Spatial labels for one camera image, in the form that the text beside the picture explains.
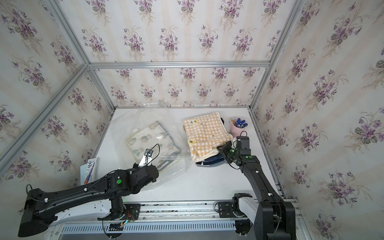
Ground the orange checked sunflower blanket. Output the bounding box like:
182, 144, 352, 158
183, 112, 233, 163

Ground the clear plastic vacuum bag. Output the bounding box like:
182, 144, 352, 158
108, 102, 192, 191

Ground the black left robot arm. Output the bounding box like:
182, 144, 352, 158
18, 164, 159, 238

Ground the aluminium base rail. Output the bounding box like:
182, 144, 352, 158
50, 197, 304, 224

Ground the white label card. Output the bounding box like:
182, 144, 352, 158
80, 158, 98, 185

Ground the navy star pattern blanket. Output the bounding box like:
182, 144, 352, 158
196, 154, 226, 167

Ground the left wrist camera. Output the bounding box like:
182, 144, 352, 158
138, 149, 154, 168

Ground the pink cup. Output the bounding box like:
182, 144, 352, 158
230, 123, 247, 138

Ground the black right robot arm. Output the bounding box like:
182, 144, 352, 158
217, 136, 297, 240

